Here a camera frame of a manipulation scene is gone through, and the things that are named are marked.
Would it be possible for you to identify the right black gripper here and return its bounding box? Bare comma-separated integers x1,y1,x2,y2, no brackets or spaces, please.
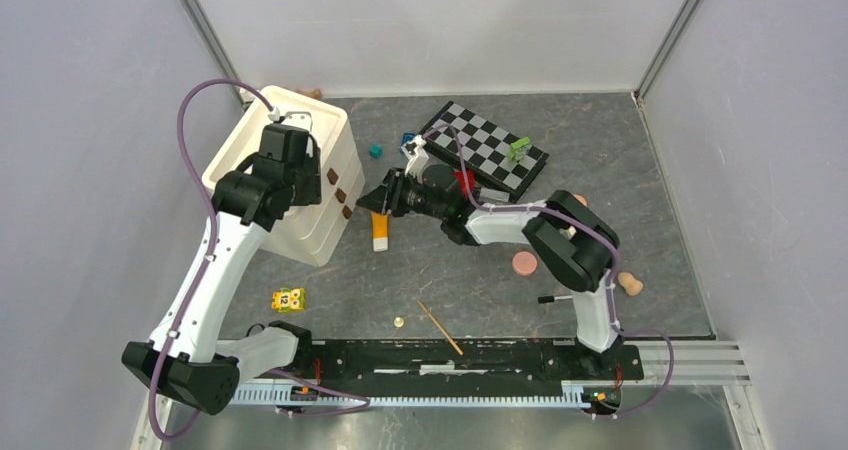
356,166,447,220

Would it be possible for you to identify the orange white cream tube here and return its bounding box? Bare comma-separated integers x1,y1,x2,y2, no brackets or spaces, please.
371,212,389,253

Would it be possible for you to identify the white drawer organizer box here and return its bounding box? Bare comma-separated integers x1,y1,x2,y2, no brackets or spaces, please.
202,86,364,266

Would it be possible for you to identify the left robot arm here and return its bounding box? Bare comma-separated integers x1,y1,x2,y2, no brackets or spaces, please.
122,123,321,415

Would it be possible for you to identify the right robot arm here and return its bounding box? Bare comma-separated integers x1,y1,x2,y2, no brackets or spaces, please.
357,165,620,378

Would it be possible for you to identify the small blue lego brick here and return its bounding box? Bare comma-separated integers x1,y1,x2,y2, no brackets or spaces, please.
399,132,416,153

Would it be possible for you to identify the tan wooden arch block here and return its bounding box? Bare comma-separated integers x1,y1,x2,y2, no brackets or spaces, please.
297,89,323,100

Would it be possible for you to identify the red lego arch piece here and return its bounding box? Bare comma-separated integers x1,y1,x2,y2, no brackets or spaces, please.
453,170,476,199

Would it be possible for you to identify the black grey checkerboard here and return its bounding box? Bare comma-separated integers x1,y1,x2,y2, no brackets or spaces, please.
419,101,549,203

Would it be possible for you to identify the yellow owl number block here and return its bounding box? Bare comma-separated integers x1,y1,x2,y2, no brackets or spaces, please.
271,288,306,313

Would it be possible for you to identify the green lego plate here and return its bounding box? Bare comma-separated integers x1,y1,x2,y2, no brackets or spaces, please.
508,137,532,163

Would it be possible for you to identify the pink round powder puff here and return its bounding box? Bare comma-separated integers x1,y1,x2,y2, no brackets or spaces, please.
511,251,538,276

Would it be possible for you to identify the wooden stick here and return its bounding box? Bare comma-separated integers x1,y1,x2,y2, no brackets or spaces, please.
417,300,465,356

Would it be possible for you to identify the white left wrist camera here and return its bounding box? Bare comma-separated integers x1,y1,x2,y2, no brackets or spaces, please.
268,106,313,132

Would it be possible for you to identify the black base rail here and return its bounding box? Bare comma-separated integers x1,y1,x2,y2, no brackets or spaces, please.
288,338,644,397

